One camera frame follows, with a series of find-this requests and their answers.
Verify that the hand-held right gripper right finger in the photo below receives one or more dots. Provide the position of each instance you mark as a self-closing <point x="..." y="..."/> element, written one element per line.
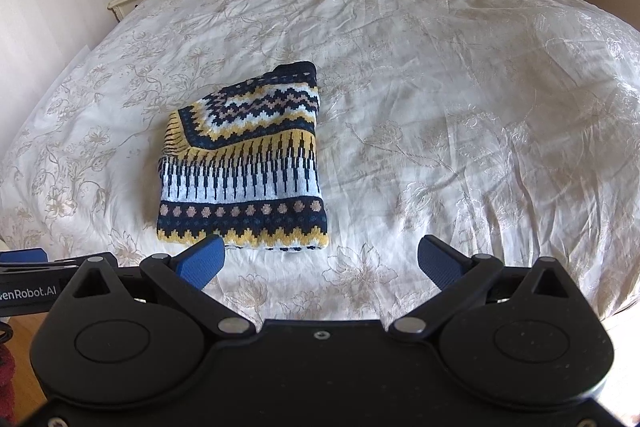
<point x="440" y="264"/>

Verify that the dark red cloth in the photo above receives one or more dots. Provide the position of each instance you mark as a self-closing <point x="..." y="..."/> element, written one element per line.
<point x="6" y="382"/>

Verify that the patterned knit sweater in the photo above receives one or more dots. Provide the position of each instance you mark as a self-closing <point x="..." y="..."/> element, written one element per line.
<point x="240" y="167"/>

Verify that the bed with cream floral bedspread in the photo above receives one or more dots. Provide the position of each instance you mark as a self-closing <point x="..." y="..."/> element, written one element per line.
<point x="425" y="82"/>

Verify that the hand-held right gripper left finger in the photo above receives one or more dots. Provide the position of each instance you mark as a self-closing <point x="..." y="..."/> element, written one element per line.
<point x="202" y="259"/>

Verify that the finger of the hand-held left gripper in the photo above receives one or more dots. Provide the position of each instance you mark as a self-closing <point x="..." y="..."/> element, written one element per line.
<point x="22" y="255"/>

